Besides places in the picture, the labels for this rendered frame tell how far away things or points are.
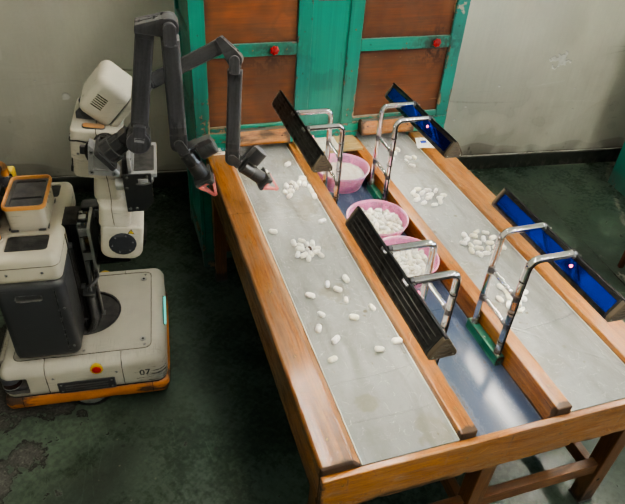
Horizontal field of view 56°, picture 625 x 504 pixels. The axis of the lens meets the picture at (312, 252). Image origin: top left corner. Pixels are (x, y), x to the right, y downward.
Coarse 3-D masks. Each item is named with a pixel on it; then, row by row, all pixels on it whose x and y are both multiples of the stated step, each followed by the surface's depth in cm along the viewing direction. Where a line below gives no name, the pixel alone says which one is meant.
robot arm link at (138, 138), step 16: (144, 16) 176; (160, 16) 175; (176, 16) 178; (144, 32) 173; (160, 32) 173; (176, 32) 174; (144, 48) 176; (144, 64) 179; (144, 80) 182; (144, 96) 185; (144, 112) 188; (144, 128) 189; (128, 144) 191; (144, 144) 192
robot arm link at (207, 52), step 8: (216, 40) 219; (224, 40) 219; (200, 48) 221; (208, 48) 221; (216, 48) 220; (224, 48) 220; (232, 48) 220; (184, 56) 222; (192, 56) 222; (200, 56) 222; (208, 56) 222; (216, 56) 223; (224, 56) 221; (240, 56) 222; (184, 64) 223; (192, 64) 223; (200, 64) 224; (240, 64) 223; (152, 72) 224; (160, 72) 224; (184, 72) 225; (152, 80) 224; (160, 80) 225; (152, 88) 233
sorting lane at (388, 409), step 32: (288, 160) 291; (256, 192) 265; (288, 224) 247; (320, 224) 248; (288, 256) 230; (288, 288) 215; (320, 288) 216; (352, 288) 217; (320, 320) 203; (352, 320) 204; (384, 320) 204; (320, 352) 191; (352, 352) 192; (384, 352) 193; (352, 384) 181; (384, 384) 182; (416, 384) 183; (352, 416) 172; (384, 416) 172; (416, 416) 173; (384, 448) 164; (416, 448) 164
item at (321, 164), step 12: (276, 96) 265; (276, 108) 262; (288, 108) 253; (288, 120) 249; (300, 120) 242; (288, 132) 247; (300, 132) 238; (300, 144) 235; (312, 144) 227; (312, 156) 225; (324, 156) 220; (312, 168) 222; (324, 168) 223
